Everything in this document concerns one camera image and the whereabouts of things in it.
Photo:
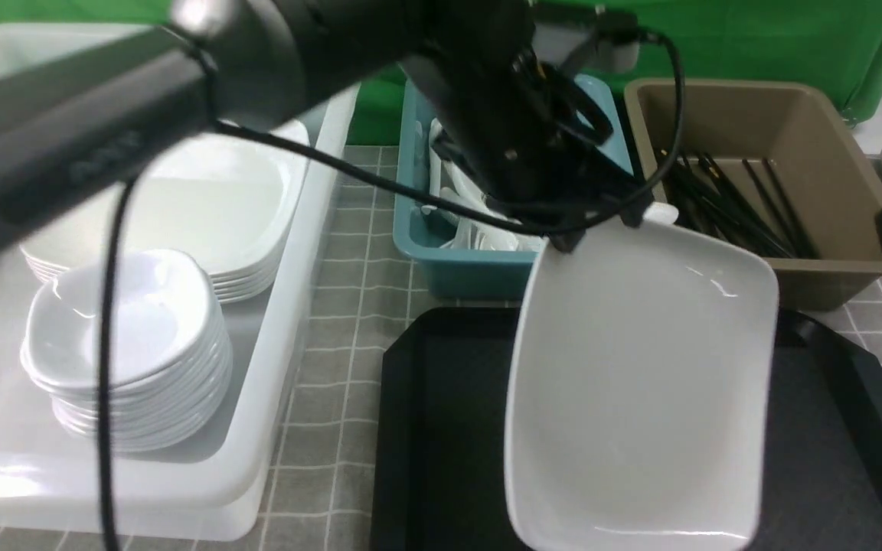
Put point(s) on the teal plastic bin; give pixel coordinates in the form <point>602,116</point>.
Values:
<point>466,274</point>

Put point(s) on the bundle of black chopsticks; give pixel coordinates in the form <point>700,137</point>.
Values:
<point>755,214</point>

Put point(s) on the grey checked tablecloth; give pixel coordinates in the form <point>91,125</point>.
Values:
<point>317,490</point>

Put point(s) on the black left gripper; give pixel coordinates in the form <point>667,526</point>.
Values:
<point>527,133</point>

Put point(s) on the large white plastic tub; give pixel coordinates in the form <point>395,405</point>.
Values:
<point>208,487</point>

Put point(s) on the black serving tray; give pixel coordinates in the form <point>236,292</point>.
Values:
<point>439,480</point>

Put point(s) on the stack of white square plates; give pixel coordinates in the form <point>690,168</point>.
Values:
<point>225,202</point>

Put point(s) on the stack of white bowls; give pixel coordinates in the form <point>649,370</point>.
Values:
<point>172,356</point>

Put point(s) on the pile of white spoons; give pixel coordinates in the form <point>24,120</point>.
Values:
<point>448,181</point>

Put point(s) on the brown plastic bin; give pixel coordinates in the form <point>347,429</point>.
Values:
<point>835,191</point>

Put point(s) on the white spoon over bin edge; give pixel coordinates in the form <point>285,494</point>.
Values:
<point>661,213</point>

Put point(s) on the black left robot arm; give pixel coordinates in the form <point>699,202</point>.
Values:
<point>72,127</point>

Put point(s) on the green backdrop cloth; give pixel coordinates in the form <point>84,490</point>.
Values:
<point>835,46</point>

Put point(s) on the large white rice plate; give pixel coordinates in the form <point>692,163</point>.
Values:
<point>639,386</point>

